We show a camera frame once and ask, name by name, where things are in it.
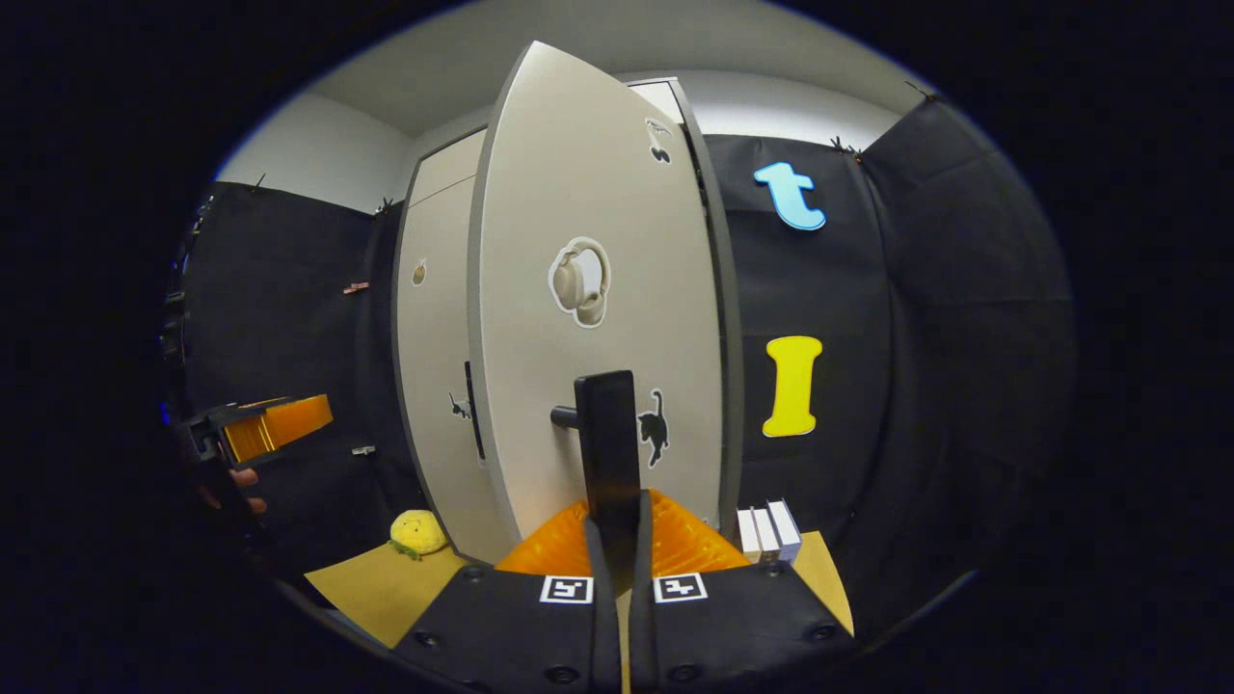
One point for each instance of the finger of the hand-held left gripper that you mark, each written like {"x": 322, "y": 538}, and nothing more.
{"x": 284, "y": 424}

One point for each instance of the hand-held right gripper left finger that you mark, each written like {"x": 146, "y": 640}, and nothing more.
{"x": 605, "y": 636}

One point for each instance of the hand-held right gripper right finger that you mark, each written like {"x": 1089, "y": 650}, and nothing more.
{"x": 644, "y": 636}

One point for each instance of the grey camera sticker cabinet door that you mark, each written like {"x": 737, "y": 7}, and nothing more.
{"x": 434, "y": 337}

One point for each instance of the grey double-door shoe cabinet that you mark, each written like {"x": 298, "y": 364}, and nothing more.
{"x": 731, "y": 366}

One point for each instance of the grey headphone sticker cabinet door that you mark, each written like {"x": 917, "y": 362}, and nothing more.
{"x": 578, "y": 193}

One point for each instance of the grey cabinet top drawer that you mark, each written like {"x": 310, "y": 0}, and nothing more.
{"x": 448, "y": 164}

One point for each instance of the yellow plush toy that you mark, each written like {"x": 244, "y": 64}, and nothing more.
{"x": 417, "y": 532}

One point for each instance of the black backdrop cloth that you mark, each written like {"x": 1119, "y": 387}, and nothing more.
{"x": 916, "y": 337}

